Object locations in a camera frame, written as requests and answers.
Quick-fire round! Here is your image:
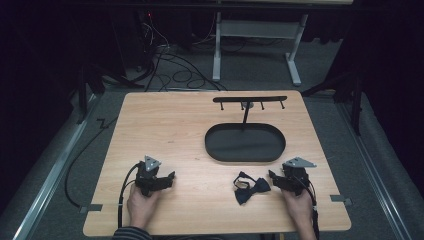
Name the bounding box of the person's left hand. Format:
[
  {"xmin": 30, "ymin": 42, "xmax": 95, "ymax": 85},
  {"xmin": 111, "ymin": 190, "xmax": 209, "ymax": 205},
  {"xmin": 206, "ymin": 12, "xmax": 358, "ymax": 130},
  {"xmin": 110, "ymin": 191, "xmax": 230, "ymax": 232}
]
[{"xmin": 126, "ymin": 183, "xmax": 162, "ymax": 232}]

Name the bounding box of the grey table edge bracket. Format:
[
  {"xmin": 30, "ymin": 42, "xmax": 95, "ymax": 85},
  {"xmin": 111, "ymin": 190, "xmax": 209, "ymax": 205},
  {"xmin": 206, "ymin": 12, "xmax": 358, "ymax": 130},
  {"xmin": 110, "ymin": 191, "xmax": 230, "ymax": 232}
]
[{"xmin": 329, "ymin": 194, "xmax": 353, "ymax": 207}]

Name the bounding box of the left hand-held gripper black cable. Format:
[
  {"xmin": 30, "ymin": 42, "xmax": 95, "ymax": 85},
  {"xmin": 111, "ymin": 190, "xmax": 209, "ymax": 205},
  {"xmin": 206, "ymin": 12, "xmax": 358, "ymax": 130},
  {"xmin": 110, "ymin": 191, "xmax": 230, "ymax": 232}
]
[{"xmin": 116, "ymin": 162, "xmax": 141, "ymax": 230}]

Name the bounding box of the long black floor cable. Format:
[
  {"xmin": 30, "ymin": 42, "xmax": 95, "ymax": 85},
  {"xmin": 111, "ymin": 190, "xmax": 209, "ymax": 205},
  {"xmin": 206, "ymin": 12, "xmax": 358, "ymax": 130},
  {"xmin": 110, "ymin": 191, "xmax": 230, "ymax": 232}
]
[{"xmin": 64, "ymin": 115, "xmax": 119, "ymax": 209}]

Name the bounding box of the tangle of black floor cables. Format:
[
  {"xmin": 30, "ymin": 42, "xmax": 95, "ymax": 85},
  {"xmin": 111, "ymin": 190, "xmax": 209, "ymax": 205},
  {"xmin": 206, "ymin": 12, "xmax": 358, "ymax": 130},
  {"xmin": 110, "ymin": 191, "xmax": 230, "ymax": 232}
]
[{"xmin": 134, "ymin": 11, "xmax": 229, "ymax": 93}]

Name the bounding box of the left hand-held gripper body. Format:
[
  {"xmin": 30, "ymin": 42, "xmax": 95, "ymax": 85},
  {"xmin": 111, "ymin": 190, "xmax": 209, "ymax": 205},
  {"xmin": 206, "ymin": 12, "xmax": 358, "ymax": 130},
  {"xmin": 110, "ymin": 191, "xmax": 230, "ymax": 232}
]
[{"xmin": 134, "ymin": 155, "xmax": 168, "ymax": 197}]

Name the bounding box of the black hook rack with tray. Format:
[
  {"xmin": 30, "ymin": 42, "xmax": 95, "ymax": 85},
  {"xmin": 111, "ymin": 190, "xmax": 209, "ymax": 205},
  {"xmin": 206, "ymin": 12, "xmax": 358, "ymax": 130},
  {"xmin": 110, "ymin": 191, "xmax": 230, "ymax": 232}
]
[{"xmin": 204, "ymin": 95, "xmax": 289, "ymax": 164}]

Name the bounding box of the metal floor rail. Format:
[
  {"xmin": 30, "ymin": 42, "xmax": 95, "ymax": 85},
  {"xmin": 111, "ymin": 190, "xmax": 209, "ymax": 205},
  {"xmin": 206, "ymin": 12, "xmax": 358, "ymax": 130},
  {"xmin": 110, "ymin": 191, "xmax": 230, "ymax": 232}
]
[
  {"xmin": 335, "ymin": 102, "xmax": 415, "ymax": 240},
  {"xmin": 12, "ymin": 95, "xmax": 98, "ymax": 240}
]

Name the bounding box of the white metal desk frame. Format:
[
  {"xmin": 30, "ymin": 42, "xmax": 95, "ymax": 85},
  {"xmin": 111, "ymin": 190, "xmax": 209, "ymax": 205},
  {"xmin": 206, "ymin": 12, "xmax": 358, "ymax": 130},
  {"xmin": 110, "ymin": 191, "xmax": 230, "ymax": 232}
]
[{"xmin": 212, "ymin": 11, "xmax": 310, "ymax": 87}]

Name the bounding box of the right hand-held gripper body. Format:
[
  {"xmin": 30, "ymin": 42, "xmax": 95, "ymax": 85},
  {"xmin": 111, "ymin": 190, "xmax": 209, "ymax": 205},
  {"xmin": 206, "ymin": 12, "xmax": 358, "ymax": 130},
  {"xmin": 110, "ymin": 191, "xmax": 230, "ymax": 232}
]
[{"xmin": 281, "ymin": 156, "xmax": 318, "ymax": 197}]

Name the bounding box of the black tripod stand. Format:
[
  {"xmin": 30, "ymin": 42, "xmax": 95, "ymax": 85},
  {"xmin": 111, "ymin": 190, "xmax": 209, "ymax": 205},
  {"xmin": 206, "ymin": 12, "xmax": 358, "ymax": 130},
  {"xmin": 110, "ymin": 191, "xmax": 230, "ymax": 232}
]
[
  {"xmin": 75, "ymin": 62, "xmax": 145, "ymax": 125},
  {"xmin": 300, "ymin": 70, "xmax": 365, "ymax": 137}
]

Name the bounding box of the dark navy bow tie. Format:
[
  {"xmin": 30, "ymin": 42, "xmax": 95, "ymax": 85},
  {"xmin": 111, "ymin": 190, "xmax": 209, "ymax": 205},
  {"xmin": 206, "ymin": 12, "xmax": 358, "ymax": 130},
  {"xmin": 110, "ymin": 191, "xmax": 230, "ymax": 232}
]
[{"xmin": 232, "ymin": 170, "xmax": 272, "ymax": 206}]

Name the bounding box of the right hand-held gripper black cable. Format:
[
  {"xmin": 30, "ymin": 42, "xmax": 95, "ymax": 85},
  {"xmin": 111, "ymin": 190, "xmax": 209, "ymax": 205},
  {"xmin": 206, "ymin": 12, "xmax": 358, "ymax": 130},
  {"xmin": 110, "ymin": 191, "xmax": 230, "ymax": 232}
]
[{"xmin": 299, "ymin": 179, "xmax": 321, "ymax": 240}]

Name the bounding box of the hand-held gripper black cable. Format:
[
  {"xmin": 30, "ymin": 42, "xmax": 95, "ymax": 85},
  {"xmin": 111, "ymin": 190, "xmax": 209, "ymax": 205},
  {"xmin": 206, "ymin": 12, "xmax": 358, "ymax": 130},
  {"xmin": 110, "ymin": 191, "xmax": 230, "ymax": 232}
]
[
  {"xmin": 299, "ymin": 179, "xmax": 321, "ymax": 240},
  {"xmin": 116, "ymin": 162, "xmax": 141, "ymax": 230}
]

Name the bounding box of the person's right hand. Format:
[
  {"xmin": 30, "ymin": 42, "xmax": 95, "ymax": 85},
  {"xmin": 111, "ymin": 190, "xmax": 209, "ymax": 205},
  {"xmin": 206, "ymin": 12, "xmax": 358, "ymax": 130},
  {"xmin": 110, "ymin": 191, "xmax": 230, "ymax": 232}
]
[{"xmin": 281, "ymin": 188, "xmax": 316, "ymax": 234}]

